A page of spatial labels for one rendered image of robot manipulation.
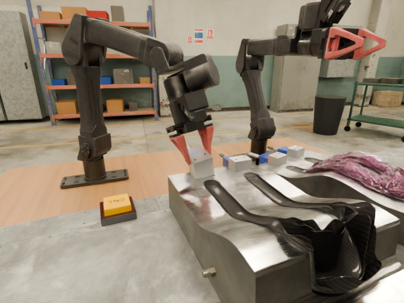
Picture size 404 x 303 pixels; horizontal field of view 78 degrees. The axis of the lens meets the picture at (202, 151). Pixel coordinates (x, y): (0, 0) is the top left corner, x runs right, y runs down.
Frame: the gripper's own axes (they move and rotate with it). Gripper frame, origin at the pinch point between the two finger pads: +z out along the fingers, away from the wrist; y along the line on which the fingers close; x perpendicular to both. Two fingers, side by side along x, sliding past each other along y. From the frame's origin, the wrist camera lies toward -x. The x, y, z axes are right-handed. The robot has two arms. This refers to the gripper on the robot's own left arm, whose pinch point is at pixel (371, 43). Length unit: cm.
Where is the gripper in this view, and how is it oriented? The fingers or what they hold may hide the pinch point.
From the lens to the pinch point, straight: 67.0
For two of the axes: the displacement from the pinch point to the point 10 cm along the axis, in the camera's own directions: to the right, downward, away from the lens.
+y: 9.4, -1.2, 3.2
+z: 3.4, 3.5, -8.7
